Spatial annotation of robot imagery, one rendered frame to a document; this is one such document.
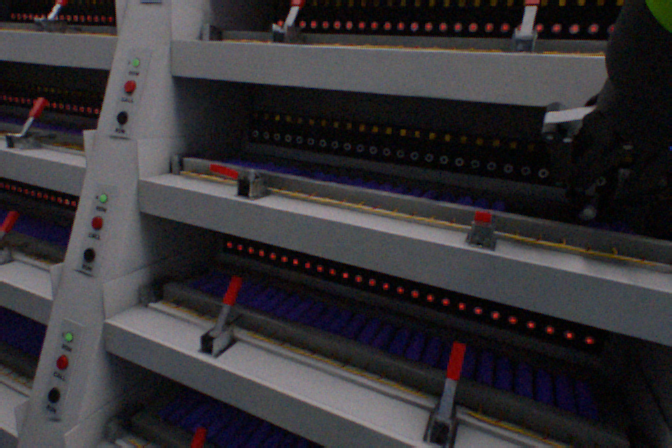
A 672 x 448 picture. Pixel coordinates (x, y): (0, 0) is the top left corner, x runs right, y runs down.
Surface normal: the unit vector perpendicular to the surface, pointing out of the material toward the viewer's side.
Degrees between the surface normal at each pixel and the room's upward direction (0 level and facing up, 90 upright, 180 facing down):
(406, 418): 19
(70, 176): 110
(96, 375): 90
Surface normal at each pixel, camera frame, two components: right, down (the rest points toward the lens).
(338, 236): -0.41, 0.22
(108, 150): -0.36, -0.11
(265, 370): 0.09, -0.96
